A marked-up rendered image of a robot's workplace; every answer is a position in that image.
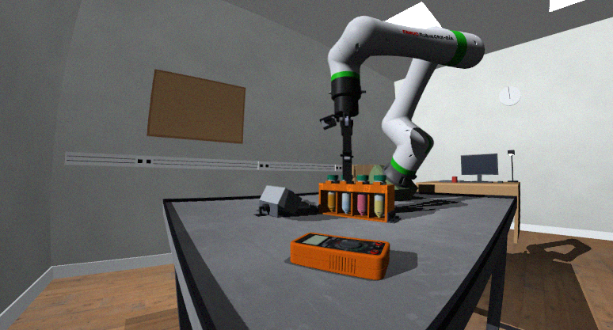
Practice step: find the orange digital multimeter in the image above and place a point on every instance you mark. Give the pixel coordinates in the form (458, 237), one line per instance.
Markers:
(362, 258)

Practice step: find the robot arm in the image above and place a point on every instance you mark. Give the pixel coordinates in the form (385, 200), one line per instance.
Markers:
(367, 36)

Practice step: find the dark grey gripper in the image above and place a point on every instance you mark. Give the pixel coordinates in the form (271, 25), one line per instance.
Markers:
(346, 107)

